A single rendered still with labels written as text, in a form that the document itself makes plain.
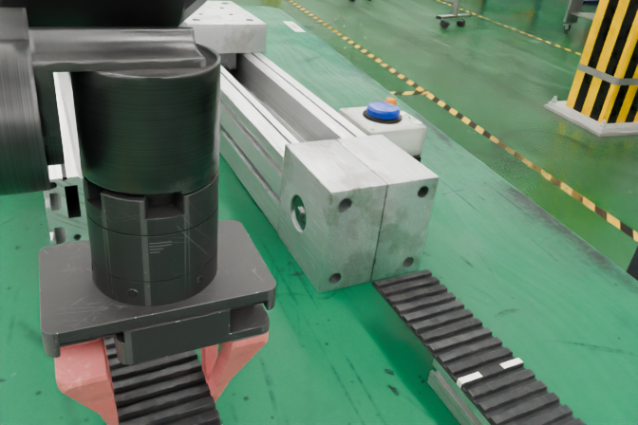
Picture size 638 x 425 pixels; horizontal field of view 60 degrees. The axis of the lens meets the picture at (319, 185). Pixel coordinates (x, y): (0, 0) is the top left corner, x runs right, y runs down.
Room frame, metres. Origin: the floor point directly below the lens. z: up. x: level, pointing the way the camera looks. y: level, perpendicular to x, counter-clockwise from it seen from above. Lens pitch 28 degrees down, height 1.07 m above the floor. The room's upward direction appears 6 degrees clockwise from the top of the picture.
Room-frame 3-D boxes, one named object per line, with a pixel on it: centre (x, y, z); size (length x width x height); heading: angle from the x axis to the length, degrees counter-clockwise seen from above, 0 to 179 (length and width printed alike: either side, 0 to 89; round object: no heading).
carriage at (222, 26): (0.81, 0.18, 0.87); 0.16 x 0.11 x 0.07; 29
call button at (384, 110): (0.63, -0.07, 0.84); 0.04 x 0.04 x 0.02
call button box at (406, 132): (0.62, -0.06, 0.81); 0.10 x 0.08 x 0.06; 119
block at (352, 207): (0.42, -0.04, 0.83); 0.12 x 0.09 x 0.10; 119
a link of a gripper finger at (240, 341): (0.22, 0.06, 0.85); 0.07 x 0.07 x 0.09; 28
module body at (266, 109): (0.81, 0.18, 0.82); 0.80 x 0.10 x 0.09; 29
